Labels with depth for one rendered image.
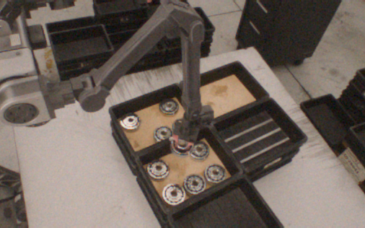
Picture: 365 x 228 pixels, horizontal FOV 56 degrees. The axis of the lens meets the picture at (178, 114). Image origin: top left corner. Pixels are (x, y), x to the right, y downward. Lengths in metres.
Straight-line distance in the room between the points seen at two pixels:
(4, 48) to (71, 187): 0.83
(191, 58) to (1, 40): 0.59
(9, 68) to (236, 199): 1.07
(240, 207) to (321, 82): 2.14
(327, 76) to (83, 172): 2.57
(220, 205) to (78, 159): 0.75
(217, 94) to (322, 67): 1.91
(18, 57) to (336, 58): 3.24
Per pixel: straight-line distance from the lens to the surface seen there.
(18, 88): 1.07
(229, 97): 1.94
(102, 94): 1.06
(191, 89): 1.22
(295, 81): 3.41
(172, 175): 1.62
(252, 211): 1.62
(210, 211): 1.57
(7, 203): 2.34
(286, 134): 1.88
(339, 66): 3.78
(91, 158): 1.83
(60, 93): 1.06
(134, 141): 1.71
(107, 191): 1.73
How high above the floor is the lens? 2.27
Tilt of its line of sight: 53 degrees down
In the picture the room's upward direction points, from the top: 9 degrees clockwise
